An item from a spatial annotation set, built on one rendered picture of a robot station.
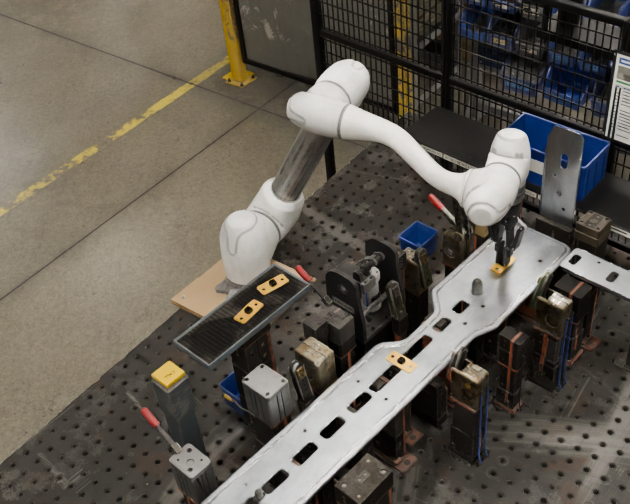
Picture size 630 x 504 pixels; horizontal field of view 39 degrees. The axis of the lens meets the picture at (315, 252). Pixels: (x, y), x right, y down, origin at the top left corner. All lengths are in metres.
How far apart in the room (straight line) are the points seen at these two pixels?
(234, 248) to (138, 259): 1.54
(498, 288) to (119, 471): 1.20
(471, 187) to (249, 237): 0.89
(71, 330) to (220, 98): 1.92
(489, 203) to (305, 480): 0.80
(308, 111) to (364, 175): 1.02
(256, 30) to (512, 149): 3.13
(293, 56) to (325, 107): 2.67
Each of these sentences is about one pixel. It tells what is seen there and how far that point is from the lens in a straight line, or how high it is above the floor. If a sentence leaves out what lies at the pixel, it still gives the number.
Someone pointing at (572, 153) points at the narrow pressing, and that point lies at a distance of 2.68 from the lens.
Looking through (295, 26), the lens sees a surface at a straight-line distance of 5.06.
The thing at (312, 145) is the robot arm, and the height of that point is 1.22.
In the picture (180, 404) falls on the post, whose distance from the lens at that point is 2.31.
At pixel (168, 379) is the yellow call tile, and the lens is 2.25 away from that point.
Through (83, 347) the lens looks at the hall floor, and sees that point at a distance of 4.07.
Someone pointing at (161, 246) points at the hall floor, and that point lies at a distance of 4.45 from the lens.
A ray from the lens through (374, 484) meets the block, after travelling 2.15.
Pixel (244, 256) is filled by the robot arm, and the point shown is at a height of 0.90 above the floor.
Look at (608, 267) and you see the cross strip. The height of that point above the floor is 1.00.
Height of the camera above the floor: 2.82
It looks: 41 degrees down
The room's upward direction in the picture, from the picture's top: 7 degrees counter-clockwise
